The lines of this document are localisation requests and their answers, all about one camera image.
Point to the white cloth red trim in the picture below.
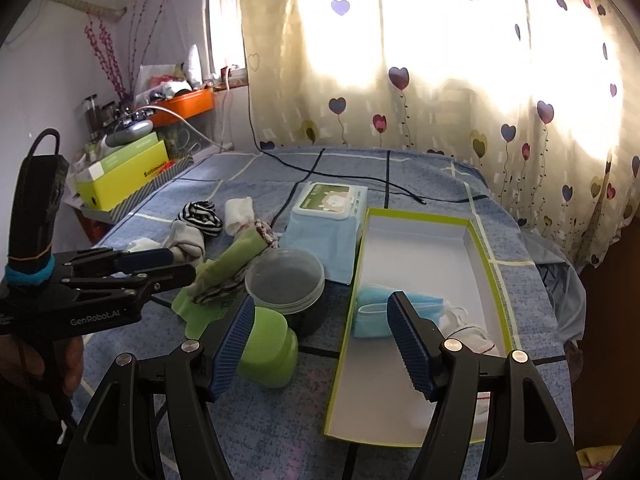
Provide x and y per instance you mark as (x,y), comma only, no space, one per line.
(465,332)

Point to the yellow cardboard box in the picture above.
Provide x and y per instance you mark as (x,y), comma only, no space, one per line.
(135,180)

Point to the glass jar dark lid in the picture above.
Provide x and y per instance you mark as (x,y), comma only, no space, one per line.
(90,112)
(107,110)

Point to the grey oval device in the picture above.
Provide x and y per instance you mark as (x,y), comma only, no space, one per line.
(130,132)

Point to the orange plastic basket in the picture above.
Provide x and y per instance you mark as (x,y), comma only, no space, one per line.
(190,105)

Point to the heart print curtain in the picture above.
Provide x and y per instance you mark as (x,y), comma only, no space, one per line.
(450,110)

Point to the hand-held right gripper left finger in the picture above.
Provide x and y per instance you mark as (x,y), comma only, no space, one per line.
(232,345)

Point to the striped storage box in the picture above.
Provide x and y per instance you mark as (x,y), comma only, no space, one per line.
(150,195)

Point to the red cabinet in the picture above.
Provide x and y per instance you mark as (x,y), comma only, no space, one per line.
(95,225)

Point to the window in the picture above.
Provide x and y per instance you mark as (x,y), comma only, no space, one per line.
(225,20)

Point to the light green flat packet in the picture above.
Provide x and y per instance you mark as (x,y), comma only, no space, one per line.
(192,312)

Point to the blue face mask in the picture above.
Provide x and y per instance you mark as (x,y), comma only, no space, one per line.
(370,320)

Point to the black white striped sock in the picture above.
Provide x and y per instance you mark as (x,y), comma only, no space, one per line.
(200,215)

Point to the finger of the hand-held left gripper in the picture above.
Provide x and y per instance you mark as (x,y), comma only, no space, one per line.
(145,259)
(170,276)

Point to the round clear plastic container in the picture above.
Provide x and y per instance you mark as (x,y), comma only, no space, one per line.
(285,280)

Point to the blue checked bed sheet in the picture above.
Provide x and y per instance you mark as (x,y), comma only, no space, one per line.
(350,170)

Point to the grey sock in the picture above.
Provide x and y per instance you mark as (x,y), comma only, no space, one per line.
(187,245)

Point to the grey blue cloth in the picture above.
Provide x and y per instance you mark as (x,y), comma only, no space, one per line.
(560,280)

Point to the wet wipes pack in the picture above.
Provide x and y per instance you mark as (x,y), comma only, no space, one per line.
(325,200)

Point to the white rolled cloth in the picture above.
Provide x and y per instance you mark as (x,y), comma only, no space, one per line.
(237,215)

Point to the person's left hand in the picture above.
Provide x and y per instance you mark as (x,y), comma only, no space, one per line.
(67,360)

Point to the blue elastic band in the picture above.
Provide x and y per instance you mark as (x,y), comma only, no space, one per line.
(30,274)

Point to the green edged cardboard box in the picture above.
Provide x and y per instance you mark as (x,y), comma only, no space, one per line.
(425,260)

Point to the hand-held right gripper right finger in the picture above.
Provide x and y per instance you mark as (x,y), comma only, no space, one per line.
(407,345)

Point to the green plastic container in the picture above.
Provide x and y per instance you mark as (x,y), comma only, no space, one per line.
(270,355)

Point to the green towel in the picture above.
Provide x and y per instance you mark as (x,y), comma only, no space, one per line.
(235,260)

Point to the red branch decoration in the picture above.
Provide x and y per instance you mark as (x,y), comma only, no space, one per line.
(107,60)

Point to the white bottle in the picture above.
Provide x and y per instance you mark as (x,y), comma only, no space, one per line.
(192,62)

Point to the white green cardboard box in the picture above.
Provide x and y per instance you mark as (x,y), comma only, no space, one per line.
(120,157)

